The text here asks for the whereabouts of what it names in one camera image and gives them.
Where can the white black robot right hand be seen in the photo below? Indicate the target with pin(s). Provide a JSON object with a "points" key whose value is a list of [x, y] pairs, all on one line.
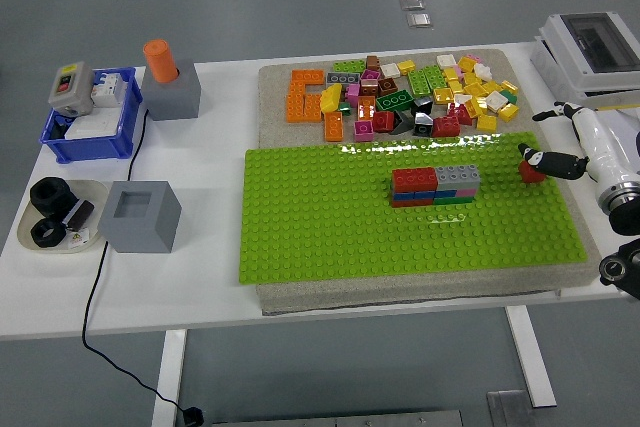
{"points": [[602, 152]]}

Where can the small red toy brick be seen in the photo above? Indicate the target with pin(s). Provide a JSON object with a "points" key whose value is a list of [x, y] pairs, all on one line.
{"points": [[527, 174]]}

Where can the small green toy brick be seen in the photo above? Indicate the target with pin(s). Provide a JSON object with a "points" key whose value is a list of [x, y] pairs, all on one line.
{"points": [[509, 96]]}

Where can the square pink toy brick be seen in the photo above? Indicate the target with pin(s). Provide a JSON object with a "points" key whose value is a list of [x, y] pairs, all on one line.
{"points": [[467, 192]]}

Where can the small white toy brick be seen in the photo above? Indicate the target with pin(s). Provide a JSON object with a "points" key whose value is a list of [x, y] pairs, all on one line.
{"points": [[461, 98]]}

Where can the long dark green brick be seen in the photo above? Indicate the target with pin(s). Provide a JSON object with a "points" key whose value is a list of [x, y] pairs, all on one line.
{"points": [[452, 200]]}

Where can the large red toy brick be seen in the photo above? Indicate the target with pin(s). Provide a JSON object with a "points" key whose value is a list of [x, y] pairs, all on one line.
{"points": [[446, 127]]}

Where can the light pink toy brick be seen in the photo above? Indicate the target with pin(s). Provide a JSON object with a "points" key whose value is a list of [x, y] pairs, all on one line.
{"points": [[472, 58]]}

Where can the square blue toy brick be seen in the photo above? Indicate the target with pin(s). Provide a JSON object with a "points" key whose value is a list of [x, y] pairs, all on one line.
{"points": [[446, 194]]}

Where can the black sloped toy brick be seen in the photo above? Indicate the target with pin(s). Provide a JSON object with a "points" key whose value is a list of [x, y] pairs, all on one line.
{"points": [[401, 123], [421, 107], [423, 124]]}

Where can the lime green toy brick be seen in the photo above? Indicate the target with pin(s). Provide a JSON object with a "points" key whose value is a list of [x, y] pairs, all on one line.
{"points": [[349, 66], [435, 77], [417, 82]]}

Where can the wide red toy brick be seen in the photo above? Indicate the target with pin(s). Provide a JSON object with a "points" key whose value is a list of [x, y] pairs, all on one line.
{"points": [[414, 180]]}

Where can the long blue toy brick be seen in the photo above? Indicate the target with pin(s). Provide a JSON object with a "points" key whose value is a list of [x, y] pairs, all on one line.
{"points": [[412, 196]]}

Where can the long red toy brick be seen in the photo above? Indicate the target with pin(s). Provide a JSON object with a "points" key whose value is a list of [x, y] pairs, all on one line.
{"points": [[411, 203]]}

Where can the magenta toy brick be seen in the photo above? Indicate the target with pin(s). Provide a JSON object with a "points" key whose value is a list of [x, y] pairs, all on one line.
{"points": [[364, 130], [370, 76]]}

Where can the small orange toy brick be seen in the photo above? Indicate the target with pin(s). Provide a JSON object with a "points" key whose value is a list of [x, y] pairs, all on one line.
{"points": [[366, 108]]}

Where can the small brown toy brick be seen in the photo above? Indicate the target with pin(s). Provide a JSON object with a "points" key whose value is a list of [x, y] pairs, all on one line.
{"points": [[369, 89]]}

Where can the tiny green toy brick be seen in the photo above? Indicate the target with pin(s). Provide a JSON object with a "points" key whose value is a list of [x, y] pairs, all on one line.
{"points": [[344, 107]]}

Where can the yellow sloped toy brick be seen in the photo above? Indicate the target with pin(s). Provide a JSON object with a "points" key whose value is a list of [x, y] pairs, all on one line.
{"points": [[331, 98]]}

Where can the green studded baseplate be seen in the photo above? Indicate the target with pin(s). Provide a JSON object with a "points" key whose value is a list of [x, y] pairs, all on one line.
{"points": [[325, 227]]}

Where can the long orange toy brick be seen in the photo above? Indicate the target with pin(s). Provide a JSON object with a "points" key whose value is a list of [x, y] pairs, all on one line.
{"points": [[307, 77], [295, 104]]}

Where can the white table leg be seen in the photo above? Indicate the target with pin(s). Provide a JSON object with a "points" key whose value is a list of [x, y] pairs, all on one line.
{"points": [[530, 357], [170, 377]]}

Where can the metal floor socket plate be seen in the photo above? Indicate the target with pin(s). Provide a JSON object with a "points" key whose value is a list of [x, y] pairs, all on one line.
{"points": [[412, 3], [419, 20]]}

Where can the square metal floor plate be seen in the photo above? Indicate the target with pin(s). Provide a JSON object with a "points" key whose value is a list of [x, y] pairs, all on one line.
{"points": [[507, 409]]}

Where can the long metal floor strip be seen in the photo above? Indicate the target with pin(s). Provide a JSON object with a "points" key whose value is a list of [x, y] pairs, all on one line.
{"points": [[335, 419]]}

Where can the grey block round hole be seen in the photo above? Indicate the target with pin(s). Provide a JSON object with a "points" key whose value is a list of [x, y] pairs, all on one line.
{"points": [[175, 99]]}

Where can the orange cylinder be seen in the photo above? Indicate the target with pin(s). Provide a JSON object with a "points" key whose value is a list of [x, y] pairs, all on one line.
{"points": [[160, 59]]}

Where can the grey block square hole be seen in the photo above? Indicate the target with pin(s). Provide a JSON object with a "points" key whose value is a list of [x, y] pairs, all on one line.
{"points": [[140, 227]]}

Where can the black plug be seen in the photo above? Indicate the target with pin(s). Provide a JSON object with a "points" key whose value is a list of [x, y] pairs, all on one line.
{"points": [[192, 414]]}

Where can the white circuit breaker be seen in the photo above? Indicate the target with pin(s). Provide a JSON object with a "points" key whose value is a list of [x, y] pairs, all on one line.
{"points": [[107, 89]]}

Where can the beige tray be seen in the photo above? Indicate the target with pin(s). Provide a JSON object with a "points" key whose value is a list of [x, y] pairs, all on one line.
{"points": [[97, 192]]}

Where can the blue plastic bin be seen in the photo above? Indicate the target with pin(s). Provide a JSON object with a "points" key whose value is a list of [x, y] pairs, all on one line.
{"points": [[90, 147]]}

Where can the dark brown roller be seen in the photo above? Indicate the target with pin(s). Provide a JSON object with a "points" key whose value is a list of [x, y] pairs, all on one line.
{"points": [[79, 214]]}

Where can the white warning label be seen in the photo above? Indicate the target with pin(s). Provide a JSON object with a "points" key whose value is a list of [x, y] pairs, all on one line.
{"points": [[79, 240]]}

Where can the large black nut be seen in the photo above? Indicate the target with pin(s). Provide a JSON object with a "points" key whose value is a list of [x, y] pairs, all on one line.
{"points": [[47, 194]]}

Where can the small black nut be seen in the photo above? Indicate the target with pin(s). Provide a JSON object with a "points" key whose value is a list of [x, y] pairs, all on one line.
{"points": [[47, 234]]}

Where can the white electrical enclosure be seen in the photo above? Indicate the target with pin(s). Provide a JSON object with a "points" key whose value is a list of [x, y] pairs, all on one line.
{"points": [[560, 72]]}

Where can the white wall switch panel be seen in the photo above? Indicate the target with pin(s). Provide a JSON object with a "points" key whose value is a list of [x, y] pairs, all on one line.
{"points": [[92, 127]]}

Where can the grey push-button switch box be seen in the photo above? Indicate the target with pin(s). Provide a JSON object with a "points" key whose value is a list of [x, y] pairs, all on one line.
{"points": [[70, 87]]}

